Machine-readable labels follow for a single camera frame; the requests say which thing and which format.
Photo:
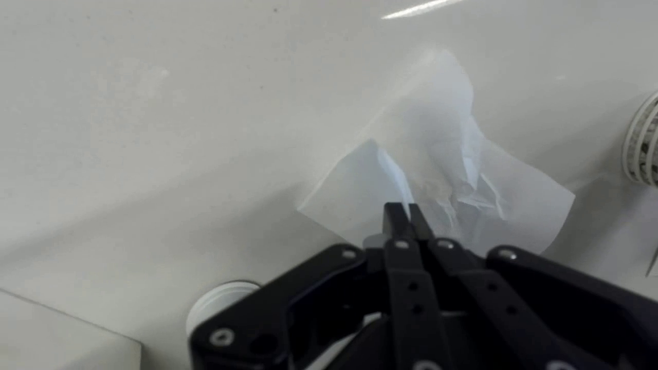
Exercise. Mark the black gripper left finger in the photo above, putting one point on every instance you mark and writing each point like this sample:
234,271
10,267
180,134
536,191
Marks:
375,308

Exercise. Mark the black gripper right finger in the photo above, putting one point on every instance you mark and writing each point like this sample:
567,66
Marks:
533,312

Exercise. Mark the white napkin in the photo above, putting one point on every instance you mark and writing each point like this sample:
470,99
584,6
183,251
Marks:
426,148

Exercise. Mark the small white cap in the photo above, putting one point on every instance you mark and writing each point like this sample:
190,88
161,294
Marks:
217,299

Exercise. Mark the stack of patterned paper cups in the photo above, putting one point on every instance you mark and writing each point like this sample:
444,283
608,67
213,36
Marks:
640,144

